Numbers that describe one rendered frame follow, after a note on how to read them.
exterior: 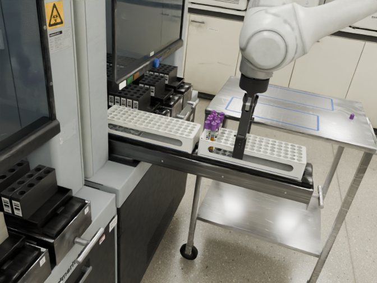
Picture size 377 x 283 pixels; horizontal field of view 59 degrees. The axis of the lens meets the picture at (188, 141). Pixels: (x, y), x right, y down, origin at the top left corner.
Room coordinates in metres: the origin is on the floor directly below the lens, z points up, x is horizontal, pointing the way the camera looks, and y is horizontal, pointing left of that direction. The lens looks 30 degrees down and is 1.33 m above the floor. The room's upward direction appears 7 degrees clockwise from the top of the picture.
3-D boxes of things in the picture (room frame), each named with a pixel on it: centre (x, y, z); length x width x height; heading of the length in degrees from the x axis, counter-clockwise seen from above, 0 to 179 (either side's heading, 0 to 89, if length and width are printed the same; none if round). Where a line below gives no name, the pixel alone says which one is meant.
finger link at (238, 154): (0.79, -0.14, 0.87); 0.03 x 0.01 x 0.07; 77
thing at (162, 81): (1.23, 0.14, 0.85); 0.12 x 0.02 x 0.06; 166
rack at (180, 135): (0.91, 0.12, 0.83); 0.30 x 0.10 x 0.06; 77
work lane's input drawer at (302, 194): (0.87, -0.05, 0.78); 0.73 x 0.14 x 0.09; 77
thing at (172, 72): (1.38, 0.11, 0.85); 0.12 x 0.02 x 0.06; 166
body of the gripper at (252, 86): (0.84, -0.15, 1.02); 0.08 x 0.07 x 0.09; 167
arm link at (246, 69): (0.84, -0.15, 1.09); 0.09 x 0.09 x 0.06
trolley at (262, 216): (1.28, -0.40, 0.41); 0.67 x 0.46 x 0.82; 75
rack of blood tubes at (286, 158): (0.84, -0.18, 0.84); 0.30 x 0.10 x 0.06; 77
